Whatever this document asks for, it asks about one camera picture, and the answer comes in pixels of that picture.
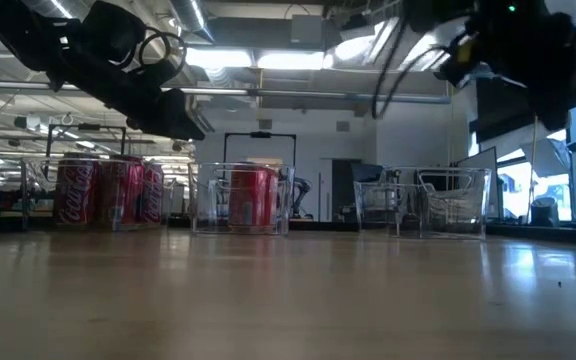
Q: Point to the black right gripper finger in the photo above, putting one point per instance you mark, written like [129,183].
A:
[555,112]

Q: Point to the grey trash bin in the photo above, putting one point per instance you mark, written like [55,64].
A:
[545,212]

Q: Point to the ceiling light panel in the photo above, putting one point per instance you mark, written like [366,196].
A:
[290,60]
[218,57]

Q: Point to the grey wall vent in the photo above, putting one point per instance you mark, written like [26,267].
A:
[265,124]
[343,125]

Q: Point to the black background robot arm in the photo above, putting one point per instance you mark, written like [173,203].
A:
[303,195]

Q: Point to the clear plastic bin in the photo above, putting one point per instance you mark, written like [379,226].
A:
[38,215]
[208,220]
[443,220]

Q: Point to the white softbox lamp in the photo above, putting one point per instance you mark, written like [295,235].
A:
[548,155]

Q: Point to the dark door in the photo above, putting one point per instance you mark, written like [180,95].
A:
[345,200]

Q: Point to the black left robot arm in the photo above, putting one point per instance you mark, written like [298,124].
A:
[18,30]

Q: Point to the silver ceiling duct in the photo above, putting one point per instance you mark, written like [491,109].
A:
[190,15]

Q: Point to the grey ceiling pipe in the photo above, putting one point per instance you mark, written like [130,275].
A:
[293,92]

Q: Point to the black metal gantry frame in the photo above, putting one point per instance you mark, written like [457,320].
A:
[260,134]

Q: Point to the round ceiling light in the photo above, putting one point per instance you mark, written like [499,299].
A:
[348,49]

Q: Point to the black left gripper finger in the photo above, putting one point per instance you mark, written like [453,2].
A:
[183,117]

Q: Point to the grey ceiling box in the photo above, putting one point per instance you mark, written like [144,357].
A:
[307,30]

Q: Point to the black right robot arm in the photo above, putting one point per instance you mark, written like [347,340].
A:
[435,12]

